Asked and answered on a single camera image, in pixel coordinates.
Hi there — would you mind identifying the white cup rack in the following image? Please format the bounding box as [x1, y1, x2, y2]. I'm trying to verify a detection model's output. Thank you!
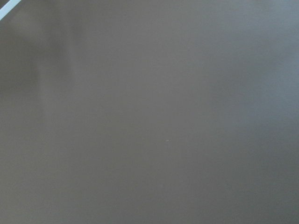
[0, 0, 21, 20]

